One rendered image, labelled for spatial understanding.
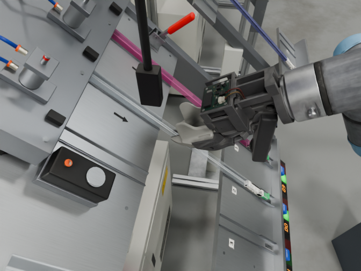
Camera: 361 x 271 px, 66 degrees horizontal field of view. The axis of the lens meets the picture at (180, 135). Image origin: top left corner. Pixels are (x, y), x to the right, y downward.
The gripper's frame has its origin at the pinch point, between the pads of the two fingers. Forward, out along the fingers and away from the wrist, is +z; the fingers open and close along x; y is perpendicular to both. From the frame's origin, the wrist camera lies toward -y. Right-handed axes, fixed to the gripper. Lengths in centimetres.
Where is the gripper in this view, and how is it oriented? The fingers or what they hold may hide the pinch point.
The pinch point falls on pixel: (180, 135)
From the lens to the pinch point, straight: 51.5
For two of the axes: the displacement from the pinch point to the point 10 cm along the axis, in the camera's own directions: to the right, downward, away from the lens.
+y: -5.4, -5.6, -6.3
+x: -1.6, 8.0, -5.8
